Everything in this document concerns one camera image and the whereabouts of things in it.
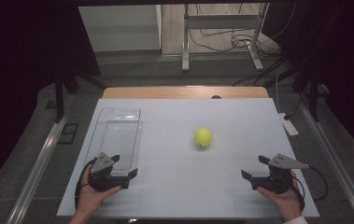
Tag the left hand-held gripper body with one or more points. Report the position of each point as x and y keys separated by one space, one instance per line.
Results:
x=101 y=174

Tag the black stand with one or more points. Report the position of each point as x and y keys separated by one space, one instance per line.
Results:
x=314 y=99
x=60 y=99

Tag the yellow tennis ball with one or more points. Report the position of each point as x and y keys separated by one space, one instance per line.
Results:
x=203 y=137

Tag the person's right hand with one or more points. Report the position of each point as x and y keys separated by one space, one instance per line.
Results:
x=286 y=203

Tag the black floor plate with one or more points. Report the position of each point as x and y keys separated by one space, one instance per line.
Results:
x=68 y=133

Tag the person's left hand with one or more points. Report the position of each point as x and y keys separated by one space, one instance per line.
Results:
x=89 y=199

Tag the wooden table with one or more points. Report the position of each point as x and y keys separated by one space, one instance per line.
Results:
x=165 y=92

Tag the white power strip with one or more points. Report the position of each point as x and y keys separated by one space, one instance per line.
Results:
x=289 y=126

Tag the white table board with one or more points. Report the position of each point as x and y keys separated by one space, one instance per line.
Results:
x=196 y=186

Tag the aluminium rail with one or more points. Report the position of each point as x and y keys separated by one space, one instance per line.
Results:
x=336 y=161
x=37 y=174

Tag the grey metal desk frame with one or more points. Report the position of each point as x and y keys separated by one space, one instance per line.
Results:
x=224 y=21

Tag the clear plastic tray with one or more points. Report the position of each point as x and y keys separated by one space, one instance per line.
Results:
x=117 y=137

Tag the white cabinet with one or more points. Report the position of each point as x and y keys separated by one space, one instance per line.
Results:
x=121 y=28

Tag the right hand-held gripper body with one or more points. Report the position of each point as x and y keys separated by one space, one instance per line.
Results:
x=276 y=183

